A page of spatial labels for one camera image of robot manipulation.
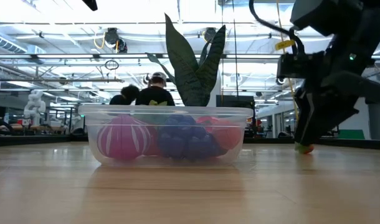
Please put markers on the artificial green snake plant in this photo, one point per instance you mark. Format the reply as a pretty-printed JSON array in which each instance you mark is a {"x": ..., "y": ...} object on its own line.
[{"x": 190, "y": 77}]

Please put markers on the clear plastic tupperware container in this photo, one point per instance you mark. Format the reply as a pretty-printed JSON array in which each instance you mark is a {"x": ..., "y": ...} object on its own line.
[{"x": 165, "y": 110}]

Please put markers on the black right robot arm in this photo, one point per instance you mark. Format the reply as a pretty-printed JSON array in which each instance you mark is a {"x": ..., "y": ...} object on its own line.
[{"x": 358, "y": 31}]

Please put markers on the purple striped toy onion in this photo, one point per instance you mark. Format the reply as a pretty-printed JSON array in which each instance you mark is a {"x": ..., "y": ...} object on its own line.
[{"x": 123, "y": 140}]

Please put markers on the small toy strawberry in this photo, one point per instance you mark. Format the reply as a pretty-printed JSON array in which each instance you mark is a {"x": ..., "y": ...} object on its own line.
[{"x": 305, "y": 150}]

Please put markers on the small toy peach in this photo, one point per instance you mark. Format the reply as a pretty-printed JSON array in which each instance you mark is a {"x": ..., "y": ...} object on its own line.
[{"x": 230, "y": 137}]

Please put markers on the green panel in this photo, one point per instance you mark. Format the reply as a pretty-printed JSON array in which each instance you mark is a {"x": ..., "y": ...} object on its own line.
[{"x": 350, "y": 134}]

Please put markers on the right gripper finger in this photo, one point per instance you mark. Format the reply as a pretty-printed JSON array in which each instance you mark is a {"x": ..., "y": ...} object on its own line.
[
  {"x": 299, "y": 118},
  {"x": 321, "y": 118}
]

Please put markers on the person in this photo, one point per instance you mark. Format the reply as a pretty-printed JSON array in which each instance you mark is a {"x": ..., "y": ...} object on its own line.
[
  {"x": 124, "y": 98},
  {"x": 154, "y": 93}
]

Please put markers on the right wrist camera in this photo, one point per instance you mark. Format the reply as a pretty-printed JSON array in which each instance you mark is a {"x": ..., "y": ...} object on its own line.
[{"x": 299, "y": 65}]

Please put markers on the purple toy grape bunch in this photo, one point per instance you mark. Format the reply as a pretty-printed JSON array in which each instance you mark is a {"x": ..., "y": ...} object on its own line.
[{"x": 183, "y": 140}]

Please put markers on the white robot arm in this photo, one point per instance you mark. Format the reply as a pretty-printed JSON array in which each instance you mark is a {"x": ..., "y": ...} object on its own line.
[{"x": 34, "y": 107}]

